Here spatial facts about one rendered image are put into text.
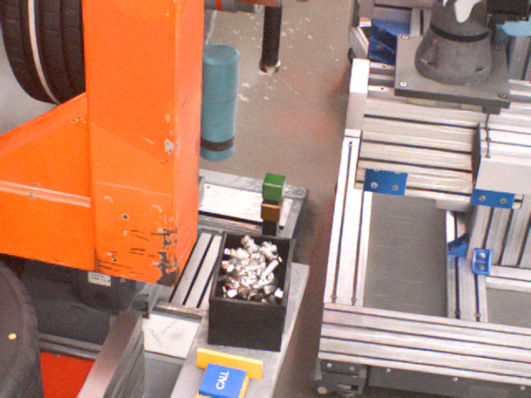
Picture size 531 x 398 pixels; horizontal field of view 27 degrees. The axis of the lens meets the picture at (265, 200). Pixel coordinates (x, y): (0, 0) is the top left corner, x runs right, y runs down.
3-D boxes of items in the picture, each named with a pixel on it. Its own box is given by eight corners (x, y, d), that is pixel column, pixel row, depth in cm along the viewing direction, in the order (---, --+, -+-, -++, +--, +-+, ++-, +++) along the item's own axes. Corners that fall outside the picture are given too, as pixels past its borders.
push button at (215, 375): (208, 371, 195) (208, 361, 194) (246, 378, 195) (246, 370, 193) (197, 398, 190) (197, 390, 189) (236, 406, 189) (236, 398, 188)
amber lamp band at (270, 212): (263, 208, 216) (265, 191, 214) (283, 211, 216) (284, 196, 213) (259, 220, 213) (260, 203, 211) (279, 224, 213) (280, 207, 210)
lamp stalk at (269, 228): (261, 255, 223) (267, 174, 211) (277, 259, 223) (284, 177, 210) (258, 265, 221) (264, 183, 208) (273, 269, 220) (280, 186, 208)
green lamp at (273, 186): (265, 187, 213) (266, 171, 211) (284, 191, 213) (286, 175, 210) (260, 199, 210) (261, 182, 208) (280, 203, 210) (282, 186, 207)
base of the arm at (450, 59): (489, 51, 222) (497, 7, 216) (491, 89, 210) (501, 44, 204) (414, 43, 223) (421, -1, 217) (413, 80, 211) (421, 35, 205)
